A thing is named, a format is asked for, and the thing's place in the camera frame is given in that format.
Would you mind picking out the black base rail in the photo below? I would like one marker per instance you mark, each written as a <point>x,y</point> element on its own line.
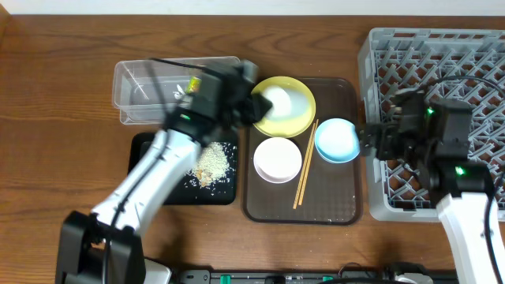
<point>255,277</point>

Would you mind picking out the brown serving tray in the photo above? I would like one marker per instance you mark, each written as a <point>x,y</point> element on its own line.
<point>332,193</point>

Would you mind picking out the rice food scraps pile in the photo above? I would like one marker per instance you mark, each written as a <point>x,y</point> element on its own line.
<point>215,170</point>

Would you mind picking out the light blue bowl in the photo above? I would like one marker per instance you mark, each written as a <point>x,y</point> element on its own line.
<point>336,141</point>

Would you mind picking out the wooden chopstick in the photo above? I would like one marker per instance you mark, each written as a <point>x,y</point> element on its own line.
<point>304,165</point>
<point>300,202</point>

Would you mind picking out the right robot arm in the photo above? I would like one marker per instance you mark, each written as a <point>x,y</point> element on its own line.
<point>433,139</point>

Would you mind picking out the black tray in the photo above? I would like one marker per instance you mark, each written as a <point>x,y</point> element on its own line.
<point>181,196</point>

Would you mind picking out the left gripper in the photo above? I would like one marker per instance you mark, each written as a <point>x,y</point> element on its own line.
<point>245,101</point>

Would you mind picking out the grey dishwasher rack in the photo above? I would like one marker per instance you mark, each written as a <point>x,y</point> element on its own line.
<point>467,65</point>

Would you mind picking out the white tissue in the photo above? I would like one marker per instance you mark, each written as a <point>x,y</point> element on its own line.
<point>180,93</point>

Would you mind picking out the white cup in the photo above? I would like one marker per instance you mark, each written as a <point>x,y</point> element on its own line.
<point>286,103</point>

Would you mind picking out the yellow plate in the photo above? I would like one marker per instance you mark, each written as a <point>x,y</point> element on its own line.
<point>292,127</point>

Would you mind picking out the white bowl with food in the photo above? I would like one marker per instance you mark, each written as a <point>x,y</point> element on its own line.
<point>277,160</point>

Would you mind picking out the green snack wrapper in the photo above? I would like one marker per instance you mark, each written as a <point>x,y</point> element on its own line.
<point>194,85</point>

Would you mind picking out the clear plastic bin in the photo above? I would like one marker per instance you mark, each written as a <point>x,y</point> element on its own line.
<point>134,93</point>

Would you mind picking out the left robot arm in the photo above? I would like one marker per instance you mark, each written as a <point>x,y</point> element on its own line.
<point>105,246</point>

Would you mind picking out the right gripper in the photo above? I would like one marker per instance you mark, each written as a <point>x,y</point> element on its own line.
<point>379,140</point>

